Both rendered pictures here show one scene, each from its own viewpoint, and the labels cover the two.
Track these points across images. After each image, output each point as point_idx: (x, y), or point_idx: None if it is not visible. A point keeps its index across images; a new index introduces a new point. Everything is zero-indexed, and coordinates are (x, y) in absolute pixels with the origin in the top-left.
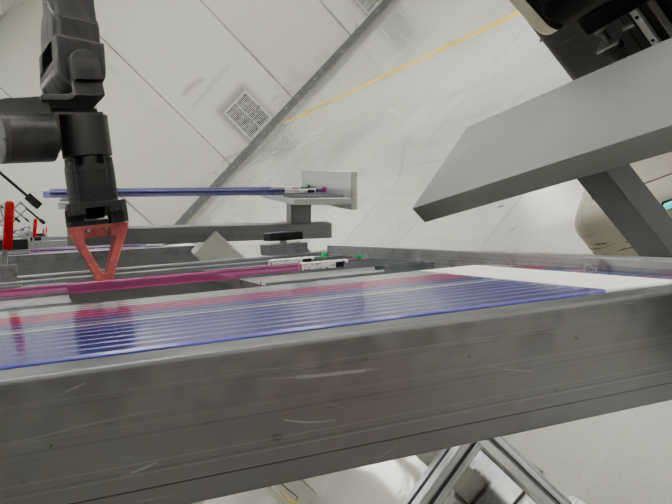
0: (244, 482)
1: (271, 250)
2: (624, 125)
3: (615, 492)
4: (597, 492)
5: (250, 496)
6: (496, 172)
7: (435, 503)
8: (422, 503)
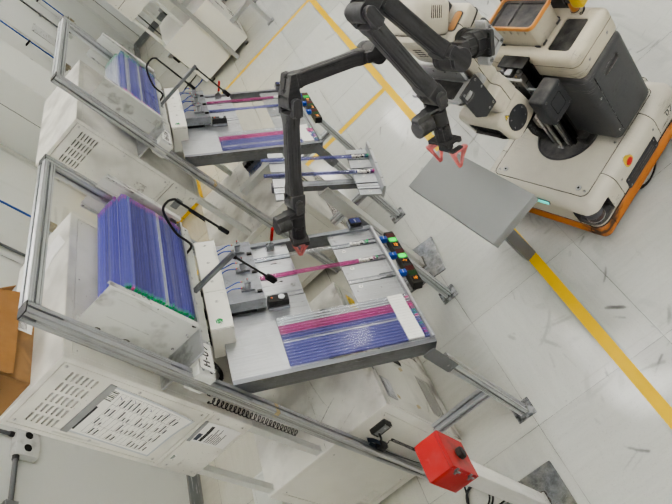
0: (347, 371)
1: (350, 229)
2: (474, 220)
3: (465, 288)
4: (459, 286)
5: (336, 301)
6: (438, 199)
7: None
8: None
